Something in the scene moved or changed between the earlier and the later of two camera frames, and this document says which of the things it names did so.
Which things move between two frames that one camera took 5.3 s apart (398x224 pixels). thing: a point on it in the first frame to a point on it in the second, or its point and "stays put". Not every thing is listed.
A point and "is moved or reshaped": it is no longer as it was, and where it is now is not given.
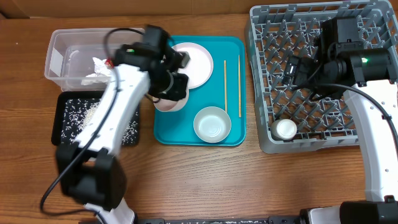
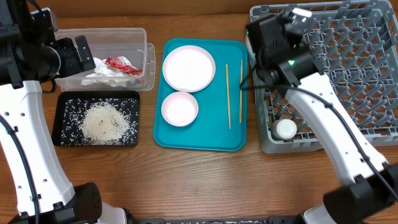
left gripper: (178, 89) to (67, 48)
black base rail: (284, 219) stays put
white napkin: (102, 75) stays put
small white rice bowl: (170, 106) is moved or reshaped
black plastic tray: (71, 111) stays put
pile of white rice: (79, 112) is moved or reshaped
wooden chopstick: (225, 83) to (228, 96)
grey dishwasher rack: (275, 30) stays put
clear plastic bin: (83, 59) stays put
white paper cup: (283, 129) stays put
